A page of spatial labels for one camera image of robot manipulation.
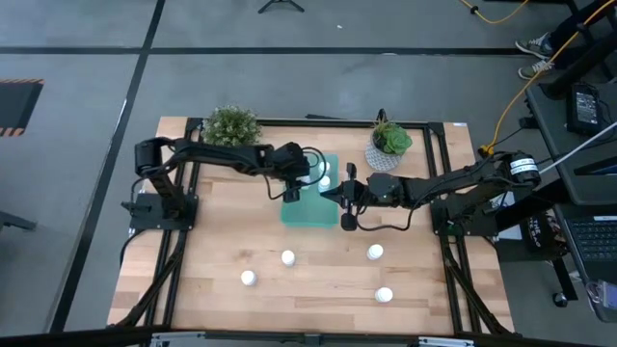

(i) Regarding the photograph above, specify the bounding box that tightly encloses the clear plastic container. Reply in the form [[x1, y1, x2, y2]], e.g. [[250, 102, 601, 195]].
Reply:
[[585, 279, 617, 323]]

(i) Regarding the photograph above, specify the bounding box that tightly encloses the black laptop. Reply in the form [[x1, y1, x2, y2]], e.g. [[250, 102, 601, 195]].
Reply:
[[553, 201, 617, 290]]

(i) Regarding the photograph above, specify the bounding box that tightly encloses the black camera cable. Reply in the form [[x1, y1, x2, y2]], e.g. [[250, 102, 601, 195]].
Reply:
[[262, 146, 330, 201], [354, 190, 428, 233]]

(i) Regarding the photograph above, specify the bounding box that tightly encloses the white cable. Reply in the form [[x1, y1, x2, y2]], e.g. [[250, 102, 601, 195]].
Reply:
[[538, 120, 617, 174]]

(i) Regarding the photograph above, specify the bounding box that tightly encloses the black aluminium table frame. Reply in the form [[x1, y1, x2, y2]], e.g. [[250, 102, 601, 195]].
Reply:
[[0, 117, 617, 347]]

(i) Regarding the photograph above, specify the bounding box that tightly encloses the black tripod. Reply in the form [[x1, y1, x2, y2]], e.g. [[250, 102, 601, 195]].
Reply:
[[257, 0, 306, 14]]

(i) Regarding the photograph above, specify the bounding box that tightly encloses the bushy green potted plant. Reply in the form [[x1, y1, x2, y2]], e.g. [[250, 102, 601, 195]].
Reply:
[[201, 105, 264, 148]]

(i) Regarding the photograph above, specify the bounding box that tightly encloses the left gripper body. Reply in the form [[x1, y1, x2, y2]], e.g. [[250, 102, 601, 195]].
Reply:
[[275, 142, 312, 181]]

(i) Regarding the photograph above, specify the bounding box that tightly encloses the dark chair base leg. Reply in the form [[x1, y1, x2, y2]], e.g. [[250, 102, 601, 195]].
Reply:
[[0, 210, 39, 232]]

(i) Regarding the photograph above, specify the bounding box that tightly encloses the person's shoe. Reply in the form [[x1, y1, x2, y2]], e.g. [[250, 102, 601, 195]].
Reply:
[[514, 31, 554, 60], [517, 59, 554, 81]]

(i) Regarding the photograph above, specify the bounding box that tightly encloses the teal translucent plastic basket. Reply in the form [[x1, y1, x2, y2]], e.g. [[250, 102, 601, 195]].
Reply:
[[281, 152, 340, 229]]

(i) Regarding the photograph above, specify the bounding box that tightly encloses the black desk foot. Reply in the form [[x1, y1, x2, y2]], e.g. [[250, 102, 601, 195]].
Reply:
[[538, 28, 617, 100]]

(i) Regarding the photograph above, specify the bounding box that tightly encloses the black desk leg with caster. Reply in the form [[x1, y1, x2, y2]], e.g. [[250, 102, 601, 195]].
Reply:
[[549, 254, 579, 309]]

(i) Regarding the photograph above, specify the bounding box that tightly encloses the silver metal bracket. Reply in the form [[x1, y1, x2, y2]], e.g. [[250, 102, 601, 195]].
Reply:
[[149, 331, 207, 347], [417, 335, 476, 347]]

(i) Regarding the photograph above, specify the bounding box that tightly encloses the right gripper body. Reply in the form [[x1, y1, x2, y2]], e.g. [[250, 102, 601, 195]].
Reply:
[[355, 173, 382, 208]]

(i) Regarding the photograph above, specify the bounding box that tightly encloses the black desk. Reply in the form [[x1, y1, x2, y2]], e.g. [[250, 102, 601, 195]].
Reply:
[[523, 81, 617, 208]]

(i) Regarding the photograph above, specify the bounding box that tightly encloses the succulent in patterned white pot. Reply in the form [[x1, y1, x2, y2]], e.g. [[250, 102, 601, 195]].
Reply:
[[364, 120, 415, 173]]

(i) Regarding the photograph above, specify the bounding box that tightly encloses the black mat with hazard stripes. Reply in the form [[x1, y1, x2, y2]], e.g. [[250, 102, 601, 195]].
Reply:
[[0, 78, 45, 138]]

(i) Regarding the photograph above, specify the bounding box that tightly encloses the black bag with white print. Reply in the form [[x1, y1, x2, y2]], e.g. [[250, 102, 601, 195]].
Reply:
[[520, 214, 555, 252]]

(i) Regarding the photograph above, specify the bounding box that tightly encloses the yellow extension cable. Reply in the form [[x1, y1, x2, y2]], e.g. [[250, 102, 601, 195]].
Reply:
[[461, 0, 530, 25], [478, 0, 617, 161]]

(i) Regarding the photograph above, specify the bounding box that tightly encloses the black power adapter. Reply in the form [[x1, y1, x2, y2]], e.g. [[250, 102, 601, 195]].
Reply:
[[566, 83, 604, 137]]

